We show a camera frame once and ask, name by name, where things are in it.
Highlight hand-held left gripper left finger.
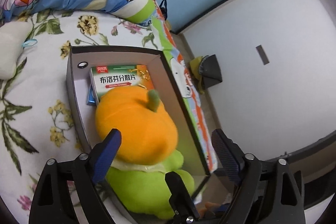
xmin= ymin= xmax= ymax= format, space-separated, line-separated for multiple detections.
xmin=29 ymin=128 xmax=122 ymax=224

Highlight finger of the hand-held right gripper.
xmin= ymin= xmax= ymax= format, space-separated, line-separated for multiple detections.
xmin=164 ymin=171 xmax=200 ymax=224

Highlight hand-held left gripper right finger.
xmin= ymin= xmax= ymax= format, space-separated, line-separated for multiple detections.
xmin=211 ymin=129 xmax=306 ymax=224

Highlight orange green plush toy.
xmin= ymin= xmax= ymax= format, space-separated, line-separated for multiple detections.
xmin=94 ymin=87 xmax=197 ymax=220

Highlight blue white medicine box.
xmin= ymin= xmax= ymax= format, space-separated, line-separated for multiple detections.
xmin=86 ymin=84 xmax=100 ymax=107

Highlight green orange medicine box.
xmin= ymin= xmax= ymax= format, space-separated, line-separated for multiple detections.
xmin=89 ymin=64 xmax=156 ymax=106

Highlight dark cardboard box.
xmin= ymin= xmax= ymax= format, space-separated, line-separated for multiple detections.
xmin=66 ymin=45 xmax=235 ymax=224

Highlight orange green cartoon bedsheet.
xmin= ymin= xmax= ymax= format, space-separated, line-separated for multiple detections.
xmin=150 ymin=0 xmax=219 ymax=172

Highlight yellow green broom head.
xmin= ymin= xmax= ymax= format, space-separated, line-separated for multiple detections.
xmin=189 ymin=56 xmax=208 ymax=95

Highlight white floral blanket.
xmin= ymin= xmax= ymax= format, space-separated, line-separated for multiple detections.
xmin=0 ymin=9 xmax=159 ymax=224

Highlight white soft cushion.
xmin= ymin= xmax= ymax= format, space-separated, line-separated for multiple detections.
xmin=0 ymin=21 xmax=34 ymax=81

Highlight grey wall plate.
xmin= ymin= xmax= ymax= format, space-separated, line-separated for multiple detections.
xmin=256 ymin=45 xmax=270 ymax=65

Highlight black strap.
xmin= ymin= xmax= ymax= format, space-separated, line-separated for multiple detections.
xmin=158 ymin=0 xmax=169 ymax=20

